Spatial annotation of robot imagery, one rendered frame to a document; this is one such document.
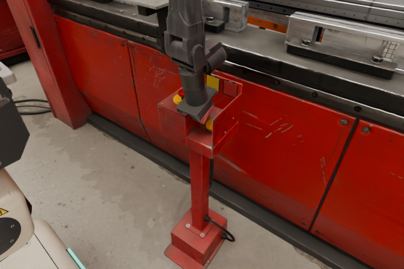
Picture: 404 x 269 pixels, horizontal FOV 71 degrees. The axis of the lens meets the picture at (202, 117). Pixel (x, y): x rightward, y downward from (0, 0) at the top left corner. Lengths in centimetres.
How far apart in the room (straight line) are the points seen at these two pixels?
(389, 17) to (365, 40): 26
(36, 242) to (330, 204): 108
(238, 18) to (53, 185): 133
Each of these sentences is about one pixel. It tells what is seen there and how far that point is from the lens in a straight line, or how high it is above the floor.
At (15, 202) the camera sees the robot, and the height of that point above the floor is 78.
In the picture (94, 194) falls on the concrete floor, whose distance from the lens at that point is 168.
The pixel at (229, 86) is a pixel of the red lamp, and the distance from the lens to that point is 85.
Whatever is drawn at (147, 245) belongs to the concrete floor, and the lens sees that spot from 145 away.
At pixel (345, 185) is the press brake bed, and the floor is 50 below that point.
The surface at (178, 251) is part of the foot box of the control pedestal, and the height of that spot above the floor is 1.
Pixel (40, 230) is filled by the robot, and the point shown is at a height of 28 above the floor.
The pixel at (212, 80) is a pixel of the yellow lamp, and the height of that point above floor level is 82.
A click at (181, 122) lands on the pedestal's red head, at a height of 75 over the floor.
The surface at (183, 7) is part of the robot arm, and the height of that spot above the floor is 110.
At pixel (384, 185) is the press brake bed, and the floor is 57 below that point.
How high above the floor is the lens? 126
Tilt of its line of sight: 38 degrees down
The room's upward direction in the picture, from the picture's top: straight up
